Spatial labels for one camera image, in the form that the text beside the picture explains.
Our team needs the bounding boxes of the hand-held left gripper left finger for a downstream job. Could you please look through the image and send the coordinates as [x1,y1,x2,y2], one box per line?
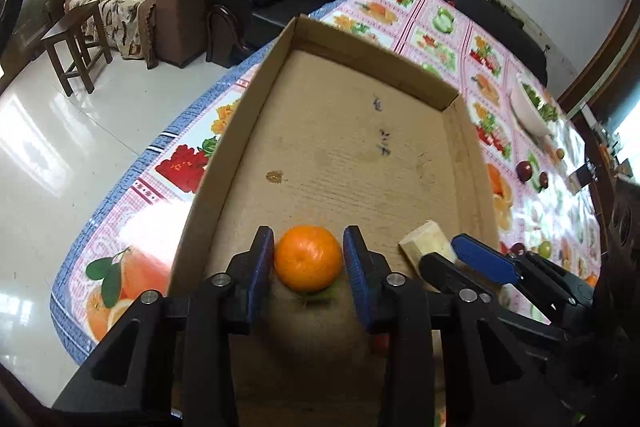
[52,224,276,427]

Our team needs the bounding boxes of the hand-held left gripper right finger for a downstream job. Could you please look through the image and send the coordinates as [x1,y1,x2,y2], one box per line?
[342,224,566,427]

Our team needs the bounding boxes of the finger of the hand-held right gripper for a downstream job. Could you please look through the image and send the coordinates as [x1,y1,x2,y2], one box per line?
[452,233,596,308]
[420,253,576,343]

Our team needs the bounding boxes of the pale yellow fruit chunk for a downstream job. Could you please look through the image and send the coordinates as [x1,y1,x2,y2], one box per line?
[398,219,458,280]

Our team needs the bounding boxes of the cardboard box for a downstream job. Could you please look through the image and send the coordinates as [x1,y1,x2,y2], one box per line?
[167,14,501,427]

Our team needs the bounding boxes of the black cup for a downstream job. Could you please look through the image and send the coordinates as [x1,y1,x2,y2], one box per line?
[567,162,596,195]

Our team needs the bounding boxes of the fruit print tablecloth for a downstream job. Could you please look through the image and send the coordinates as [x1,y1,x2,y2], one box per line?
[50,0,606,427]

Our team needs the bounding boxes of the dark carved wooden furniture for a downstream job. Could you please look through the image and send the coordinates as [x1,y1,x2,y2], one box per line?
[590,177,640,408]

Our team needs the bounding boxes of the white bowl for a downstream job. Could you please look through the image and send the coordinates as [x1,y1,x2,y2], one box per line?
[510,74,558,138]

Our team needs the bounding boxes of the green leafy vegetables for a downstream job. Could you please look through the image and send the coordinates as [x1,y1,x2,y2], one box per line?
[522,82,560,122]

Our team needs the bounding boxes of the floral cloth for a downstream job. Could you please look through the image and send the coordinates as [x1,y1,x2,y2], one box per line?
[65,0,158,60]

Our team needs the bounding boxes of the wooden stool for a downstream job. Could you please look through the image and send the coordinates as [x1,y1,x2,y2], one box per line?
[40,2,113,96]

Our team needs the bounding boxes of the brown wooden door frame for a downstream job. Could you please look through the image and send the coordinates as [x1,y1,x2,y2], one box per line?
[557,0,640,118]

